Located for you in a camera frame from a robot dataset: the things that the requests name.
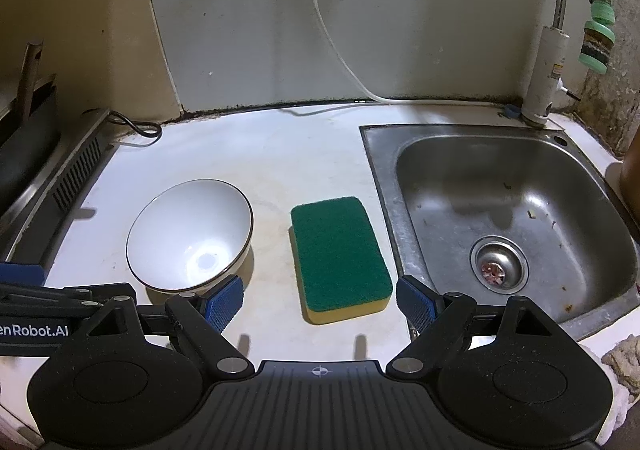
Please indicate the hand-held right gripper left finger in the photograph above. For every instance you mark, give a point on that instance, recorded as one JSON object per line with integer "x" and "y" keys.
{"x": 225, "y": 302}

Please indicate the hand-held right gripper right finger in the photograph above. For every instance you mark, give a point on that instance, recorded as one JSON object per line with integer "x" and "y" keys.
{"x": 415, "y": 302}

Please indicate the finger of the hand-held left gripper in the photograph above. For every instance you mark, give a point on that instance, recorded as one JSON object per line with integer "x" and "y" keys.
{"x": 55, "y": 295}
{"x": 20, "y": 274}

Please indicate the white bowl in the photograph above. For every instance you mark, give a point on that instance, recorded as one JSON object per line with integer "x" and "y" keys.
{"x": 190, "y": 235}

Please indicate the green and yellow sponge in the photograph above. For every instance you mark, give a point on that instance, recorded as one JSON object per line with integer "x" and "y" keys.
{"x": 340, "y": 250}

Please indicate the sink drain strainer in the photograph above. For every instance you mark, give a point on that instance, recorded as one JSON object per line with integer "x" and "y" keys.
{"x": 499, "y": 264}

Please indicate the stainless steel stove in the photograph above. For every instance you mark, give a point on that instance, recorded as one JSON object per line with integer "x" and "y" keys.
{"x": 60, "y": 185}

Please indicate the stainless steel sink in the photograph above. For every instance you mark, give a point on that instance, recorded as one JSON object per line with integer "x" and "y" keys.
{"x": 450, "y": 190}

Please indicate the black wok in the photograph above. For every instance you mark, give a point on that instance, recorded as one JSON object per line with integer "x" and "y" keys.
{"x": 25, "y": 140}

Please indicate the beige rag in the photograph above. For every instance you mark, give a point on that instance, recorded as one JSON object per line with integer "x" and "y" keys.
{"x": 622, "y": 357}

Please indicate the blue bottle cap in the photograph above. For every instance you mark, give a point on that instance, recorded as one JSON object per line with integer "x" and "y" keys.
{"x": 511, "y": 110}

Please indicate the brown pot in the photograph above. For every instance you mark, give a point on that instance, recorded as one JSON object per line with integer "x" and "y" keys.
{"x": 632, "y": 180}

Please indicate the metal faucet with white base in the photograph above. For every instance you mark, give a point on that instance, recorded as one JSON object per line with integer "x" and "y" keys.
{"x": 547, "y": 65}

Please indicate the green faucet filter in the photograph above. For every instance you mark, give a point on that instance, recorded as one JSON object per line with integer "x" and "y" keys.
{"x": 597, "y": 38}

